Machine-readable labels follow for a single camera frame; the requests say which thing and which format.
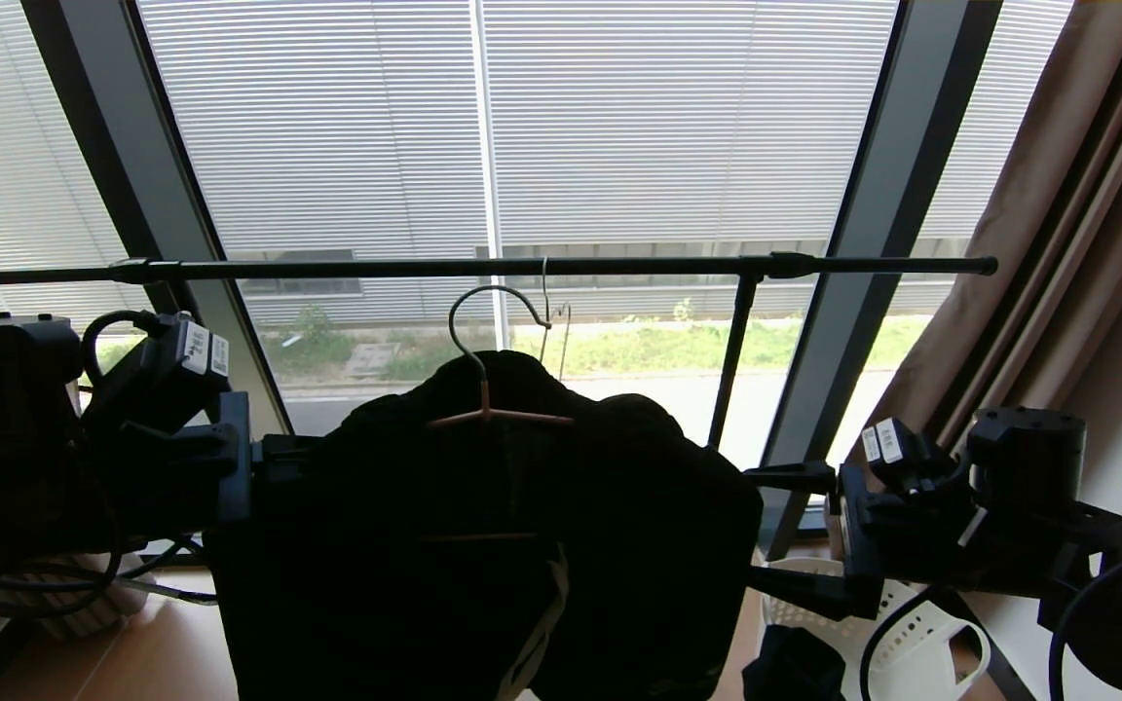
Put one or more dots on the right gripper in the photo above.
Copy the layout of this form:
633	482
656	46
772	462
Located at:
912	545

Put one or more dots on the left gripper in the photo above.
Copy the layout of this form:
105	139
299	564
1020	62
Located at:
181	467

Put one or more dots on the black shorts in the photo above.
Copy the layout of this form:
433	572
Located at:
425	584

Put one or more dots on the pink clothes hanger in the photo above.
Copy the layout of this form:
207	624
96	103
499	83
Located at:
485	399
544	292

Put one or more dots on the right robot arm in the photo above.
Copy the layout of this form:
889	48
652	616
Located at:
1024	448

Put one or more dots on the heap of clothes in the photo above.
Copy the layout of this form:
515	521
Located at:
795	672

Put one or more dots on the white laundry basket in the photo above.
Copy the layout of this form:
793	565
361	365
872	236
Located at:
921	643

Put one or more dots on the black clothes rack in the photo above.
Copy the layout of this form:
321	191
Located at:
668	265

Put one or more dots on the brown curtain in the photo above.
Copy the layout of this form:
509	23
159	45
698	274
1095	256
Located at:
1058	243
93	604

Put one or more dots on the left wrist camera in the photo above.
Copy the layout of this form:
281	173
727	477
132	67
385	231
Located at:
181	360

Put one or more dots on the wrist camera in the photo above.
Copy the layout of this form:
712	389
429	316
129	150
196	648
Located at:
181	360
897	453

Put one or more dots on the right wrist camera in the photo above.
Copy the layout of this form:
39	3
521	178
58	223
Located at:
897	453

